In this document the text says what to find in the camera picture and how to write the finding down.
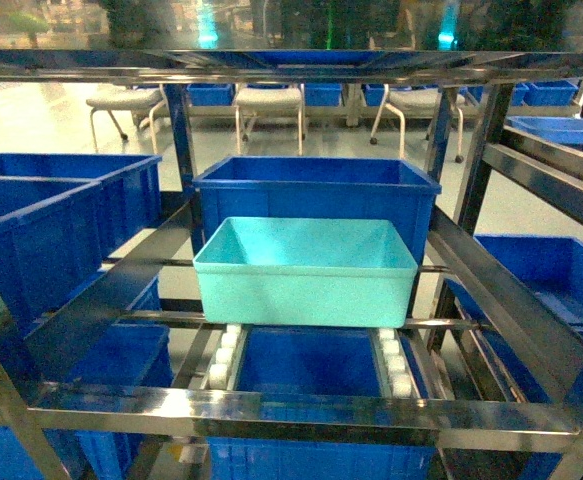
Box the teal plastic bin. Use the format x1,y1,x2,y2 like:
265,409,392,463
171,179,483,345
193,217,419,328

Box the blue bin right shelf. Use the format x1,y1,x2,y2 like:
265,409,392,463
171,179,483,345
447,234,583,403

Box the large blue bin behind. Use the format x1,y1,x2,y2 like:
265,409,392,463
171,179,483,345
193,156,441,263

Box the blue bin lower middle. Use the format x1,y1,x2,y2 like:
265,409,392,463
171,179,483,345
236,327,381,397

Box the grey stool middle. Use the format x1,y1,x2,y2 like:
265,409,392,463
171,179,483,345
233,84,306,155

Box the grey stool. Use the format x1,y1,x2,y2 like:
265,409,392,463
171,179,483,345
369,84,466,164
85,84,168,155
233,84,306,155

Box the white roller track left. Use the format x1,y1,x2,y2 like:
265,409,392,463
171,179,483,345
206,324,247,390

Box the white roller track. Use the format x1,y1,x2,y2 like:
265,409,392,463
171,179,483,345
378,328,413,398
206,324,247,390

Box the blue bin far left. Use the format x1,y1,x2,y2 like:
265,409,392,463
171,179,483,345
0,152,163,261

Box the white roller track right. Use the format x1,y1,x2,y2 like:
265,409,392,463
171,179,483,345
378,328,413,398

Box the grey stool right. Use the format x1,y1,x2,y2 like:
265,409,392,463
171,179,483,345
369,84,466,164

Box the grey stool left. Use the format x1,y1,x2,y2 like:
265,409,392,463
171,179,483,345
85,84,168,155

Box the blue bin left stack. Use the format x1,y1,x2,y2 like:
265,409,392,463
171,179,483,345
0,177,103,335

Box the stainless steel shelf frame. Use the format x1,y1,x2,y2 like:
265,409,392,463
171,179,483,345
0,49,583,479

